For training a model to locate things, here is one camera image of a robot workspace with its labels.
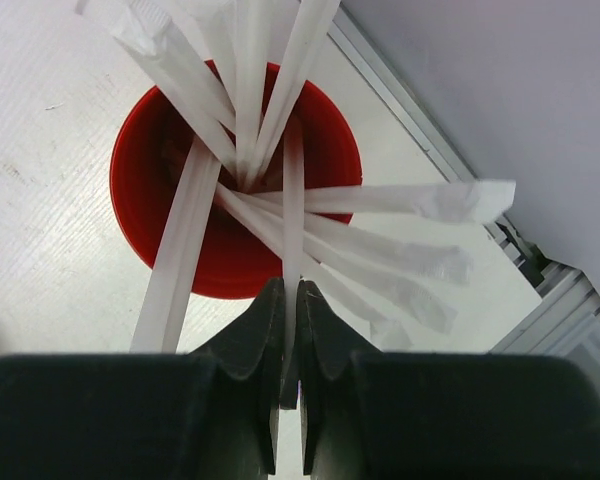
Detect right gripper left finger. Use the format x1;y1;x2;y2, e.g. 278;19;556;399
0;279;285;479

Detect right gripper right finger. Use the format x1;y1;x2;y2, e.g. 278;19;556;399
297;281;600;479

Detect gripped white straw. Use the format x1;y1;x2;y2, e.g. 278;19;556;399
279;117;307;361

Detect white wrapped straw left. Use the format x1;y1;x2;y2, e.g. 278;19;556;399
130;138;221;353

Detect red cup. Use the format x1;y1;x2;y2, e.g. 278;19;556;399
108;59;364;300

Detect white wrapped straws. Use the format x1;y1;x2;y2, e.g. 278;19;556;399
74;0;459;351

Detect white wrapped straw lower right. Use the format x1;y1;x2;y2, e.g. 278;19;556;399
216;186;472;284

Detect white wrapped straw top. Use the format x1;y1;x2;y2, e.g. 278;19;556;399
235;0;274;180

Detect aluminium rail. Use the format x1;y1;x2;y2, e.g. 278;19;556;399
336;1;600;381

